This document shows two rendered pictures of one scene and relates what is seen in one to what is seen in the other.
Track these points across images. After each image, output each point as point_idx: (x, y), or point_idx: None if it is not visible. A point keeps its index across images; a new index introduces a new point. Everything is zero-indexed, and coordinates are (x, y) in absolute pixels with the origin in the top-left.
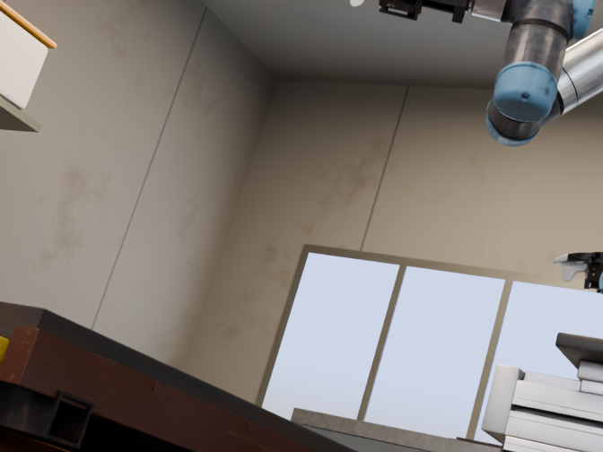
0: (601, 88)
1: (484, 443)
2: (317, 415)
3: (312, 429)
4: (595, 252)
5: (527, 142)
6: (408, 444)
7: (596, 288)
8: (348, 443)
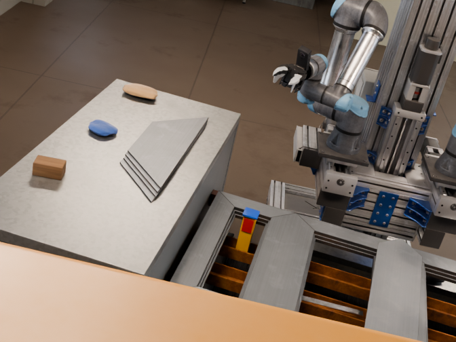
0: None
1: (167, 178)
2: (153, 261)
3: (150, 271)
4: (305, 73)
5: None
6: (180, 219)
7: (298, 90)
8: (162, 254)
